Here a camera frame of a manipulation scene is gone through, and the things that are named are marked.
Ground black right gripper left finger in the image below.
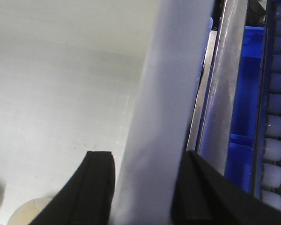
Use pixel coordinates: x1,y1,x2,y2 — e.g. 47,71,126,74
31,151,115,225

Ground grey metal shelf frame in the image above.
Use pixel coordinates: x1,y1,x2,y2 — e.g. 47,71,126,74
186,0,248,175

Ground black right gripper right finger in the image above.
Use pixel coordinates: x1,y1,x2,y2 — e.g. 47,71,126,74
171,151,281,225

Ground white roller track right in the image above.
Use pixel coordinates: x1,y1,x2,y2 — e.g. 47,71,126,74
251,0,281,212

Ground white plastic tote box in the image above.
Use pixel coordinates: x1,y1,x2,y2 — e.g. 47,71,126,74
0,0,214,225

